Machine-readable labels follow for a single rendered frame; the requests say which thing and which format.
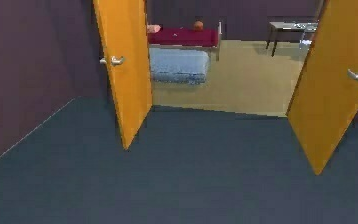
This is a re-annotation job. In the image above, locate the pale blue floor cloth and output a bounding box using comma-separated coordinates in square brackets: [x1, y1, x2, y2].
[149, 47, 210, 85]

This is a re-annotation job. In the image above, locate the orange room door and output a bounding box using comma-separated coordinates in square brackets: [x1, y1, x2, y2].
[286, 0, 358, 176]
[92, 0, 154, 151]

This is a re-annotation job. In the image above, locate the bed with red cover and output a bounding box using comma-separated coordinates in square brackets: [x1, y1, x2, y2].
[147, 21, 223, 62]

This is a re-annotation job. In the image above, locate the grey table with dark legs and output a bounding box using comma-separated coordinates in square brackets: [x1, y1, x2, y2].
[265, 21, 319, 58]

